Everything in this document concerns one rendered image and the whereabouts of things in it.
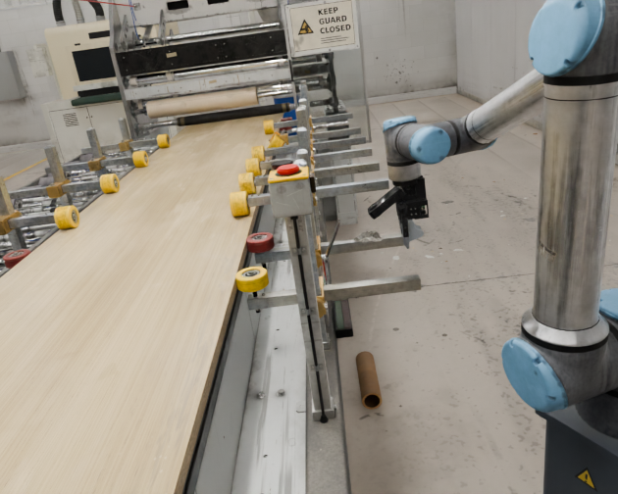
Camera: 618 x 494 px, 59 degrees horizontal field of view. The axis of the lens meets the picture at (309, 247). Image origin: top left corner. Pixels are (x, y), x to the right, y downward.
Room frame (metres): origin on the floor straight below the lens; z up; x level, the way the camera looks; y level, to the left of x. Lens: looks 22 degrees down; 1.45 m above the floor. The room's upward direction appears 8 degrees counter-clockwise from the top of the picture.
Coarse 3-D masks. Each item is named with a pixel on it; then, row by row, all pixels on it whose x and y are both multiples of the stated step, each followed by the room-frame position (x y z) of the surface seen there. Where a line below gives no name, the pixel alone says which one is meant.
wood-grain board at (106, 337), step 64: (192, 128) 3.89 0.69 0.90; (256, 128) 3.50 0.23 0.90; (128, 192) 2.28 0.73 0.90; (192, 192) 2.13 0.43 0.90; (256, 192) 1.99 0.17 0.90; (64, 256) 1.57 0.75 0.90; (128, 256) 1.50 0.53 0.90; (192, 256) 1.42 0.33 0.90; (0, 320) 1.18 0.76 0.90; (64, 320) 1.13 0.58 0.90; (128, 320) 1.09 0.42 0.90; (192, 320) 1.04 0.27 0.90; (0, 384) 0.89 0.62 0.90; (64, 384) 0.86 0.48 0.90; (128, 384) 0.83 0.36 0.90; (192, 384) 0.80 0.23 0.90; (0, 448) 0.70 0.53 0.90; (64, 448) 0.68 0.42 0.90; (128, 448) 0.66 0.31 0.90; (192, 448) 0.67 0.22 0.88
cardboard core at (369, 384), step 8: (360, 352) 2.08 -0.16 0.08; (368, 352) 2.07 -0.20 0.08; (360, 360) 2.02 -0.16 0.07; (368, 360) 2.01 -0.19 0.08; (360, 368) 1.97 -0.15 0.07; (368, 368) 1.95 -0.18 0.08; (360, 376) 1.92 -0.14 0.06; (368, 376) 1.89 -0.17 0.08; (376, 376) 1.90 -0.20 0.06; (360, 384) 1.87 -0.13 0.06; (368, 384) 1.84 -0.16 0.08; (376, 384) 1.84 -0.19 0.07; (368, 392) 1.79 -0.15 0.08; (376, 392) 1.78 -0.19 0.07; (368, 400) 1.82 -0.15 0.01; (376, 400) 1.81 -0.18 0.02; (368, 408) 1.78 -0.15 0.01; (376, 408) 1.78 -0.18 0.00
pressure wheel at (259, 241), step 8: (264, 232) 1.52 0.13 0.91; (248, 240) 1.47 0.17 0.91; (256, 240) 1.46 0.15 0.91; (264, 240) 1.45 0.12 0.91; (272, 240) 1.47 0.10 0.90; (248, 248) 1.46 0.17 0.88; (256, 248) 1.45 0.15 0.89; (264, 248) 1.45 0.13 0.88; (272, 248) 1.46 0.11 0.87; (264, 264) 1.48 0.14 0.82
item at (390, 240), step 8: (344, 240) 1.48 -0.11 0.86; (352, 240) 1.47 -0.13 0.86; (384, 240) 1.45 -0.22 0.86; (392, 240) 1.45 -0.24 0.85; (400, 240) 1.45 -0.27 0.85; (280, 248) 1.49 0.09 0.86; (288, 248) 1.48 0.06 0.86; (336, 248) 1.46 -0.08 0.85; (344, 248) 1.46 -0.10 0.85; (352, 248) 1.46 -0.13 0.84; (360, 248) 1.46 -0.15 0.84; (368, 248) 1.46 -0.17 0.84; (376, 248) 1.45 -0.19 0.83; (256, 256) 1.47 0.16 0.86; (264, 256) 1.47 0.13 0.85; (272, 256) 1.47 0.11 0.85; (280, 256) 1.47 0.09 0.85; (288, 256) 1.47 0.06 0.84
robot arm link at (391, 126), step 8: (392, 120) 1.45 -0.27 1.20; (400, 120) 1.42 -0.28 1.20; (408, 120) 1.42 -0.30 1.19; (416, 120) 1.44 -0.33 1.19; (384, 128) 1.46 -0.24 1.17; (392, 128) 1.43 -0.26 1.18; (384, 136) 1.47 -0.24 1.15; (392, 136) 1.42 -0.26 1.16; (392, 144) 1.42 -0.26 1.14; (392, 152) 1.43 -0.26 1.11; (392, 160) 1.44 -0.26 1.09; (400, 160) 1.42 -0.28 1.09; (408, 160) 1.42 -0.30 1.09
